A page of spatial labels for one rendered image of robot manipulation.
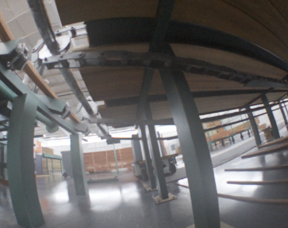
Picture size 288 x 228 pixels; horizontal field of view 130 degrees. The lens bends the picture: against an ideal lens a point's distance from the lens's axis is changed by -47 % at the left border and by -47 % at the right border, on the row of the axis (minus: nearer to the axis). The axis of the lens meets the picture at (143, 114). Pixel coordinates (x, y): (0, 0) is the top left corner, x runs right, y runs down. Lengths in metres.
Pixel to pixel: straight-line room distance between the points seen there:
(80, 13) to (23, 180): 0.76
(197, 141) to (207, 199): 0.18
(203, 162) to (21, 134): 0.81
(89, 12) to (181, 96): 0.42
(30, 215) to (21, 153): 0.32
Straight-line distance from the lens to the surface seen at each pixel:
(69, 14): 0.49
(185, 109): 0.40
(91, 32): 0.56
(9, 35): 0.80
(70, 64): 0.45
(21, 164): 0.75
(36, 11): 0.46
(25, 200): 0.77
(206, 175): 0.40
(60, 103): 1.06
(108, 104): 1.03
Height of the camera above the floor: 0.34
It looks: 20 degrees up
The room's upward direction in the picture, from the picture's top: 11 degrees counter-clockwise
